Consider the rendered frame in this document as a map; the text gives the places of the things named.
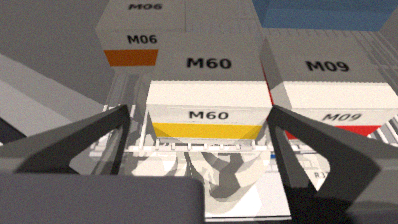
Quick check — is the white cardboard box with yellow band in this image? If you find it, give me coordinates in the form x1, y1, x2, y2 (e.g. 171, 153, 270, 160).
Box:
296, 154, 330, 190

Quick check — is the white wire shelf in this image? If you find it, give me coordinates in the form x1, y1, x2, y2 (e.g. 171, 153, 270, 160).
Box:
90, 0, 398, 152

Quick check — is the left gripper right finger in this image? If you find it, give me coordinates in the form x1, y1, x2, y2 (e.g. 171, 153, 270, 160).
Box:
267, 104, 398, 224

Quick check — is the white cardboard box labelled m09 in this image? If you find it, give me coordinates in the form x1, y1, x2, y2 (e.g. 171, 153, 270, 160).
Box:
260, 35, 398, 136

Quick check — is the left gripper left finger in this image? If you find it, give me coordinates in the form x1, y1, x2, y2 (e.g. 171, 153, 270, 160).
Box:
0, 104, 131, 175

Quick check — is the light blue flat block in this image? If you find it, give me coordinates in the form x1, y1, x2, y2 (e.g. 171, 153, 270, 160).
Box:
264, 0, 398, 14
252, 0, 392, 32

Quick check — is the white cardboard cryo box m60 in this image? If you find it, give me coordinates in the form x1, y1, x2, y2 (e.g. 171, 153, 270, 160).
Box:
146, 32, 272, 145

